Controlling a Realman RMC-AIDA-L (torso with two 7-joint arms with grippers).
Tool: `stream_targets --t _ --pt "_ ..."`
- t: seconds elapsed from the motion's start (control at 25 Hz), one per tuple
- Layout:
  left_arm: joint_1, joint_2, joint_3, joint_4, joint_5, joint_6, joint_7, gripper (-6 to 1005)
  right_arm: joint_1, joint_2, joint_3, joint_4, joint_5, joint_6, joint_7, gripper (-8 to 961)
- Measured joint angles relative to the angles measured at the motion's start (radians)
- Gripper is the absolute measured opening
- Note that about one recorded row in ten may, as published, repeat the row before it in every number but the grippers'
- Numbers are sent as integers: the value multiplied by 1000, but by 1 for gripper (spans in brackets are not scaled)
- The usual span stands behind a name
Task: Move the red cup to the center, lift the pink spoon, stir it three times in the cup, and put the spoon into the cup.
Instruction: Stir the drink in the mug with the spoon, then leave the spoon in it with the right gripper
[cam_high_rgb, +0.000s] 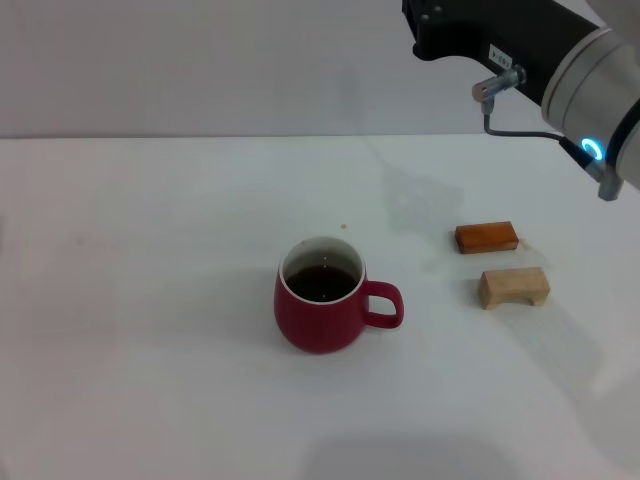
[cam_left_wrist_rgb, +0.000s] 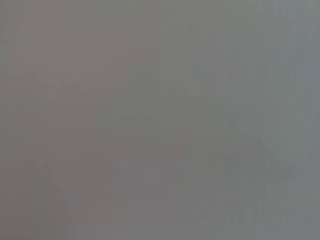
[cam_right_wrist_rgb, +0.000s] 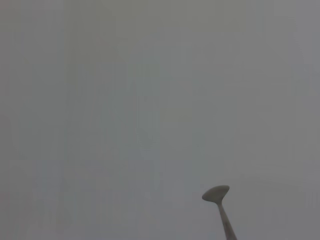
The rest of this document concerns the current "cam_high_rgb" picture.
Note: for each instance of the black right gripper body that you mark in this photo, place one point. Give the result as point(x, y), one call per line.
point(450, 30)

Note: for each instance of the dark orange wooden block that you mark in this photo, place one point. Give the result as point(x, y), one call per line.
point(485, 237)

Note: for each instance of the light wooden arch block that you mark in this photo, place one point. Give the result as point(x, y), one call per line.
point(510, 285)

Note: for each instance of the red ceramic cup with coffee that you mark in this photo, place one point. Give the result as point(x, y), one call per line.
point(320, 325)

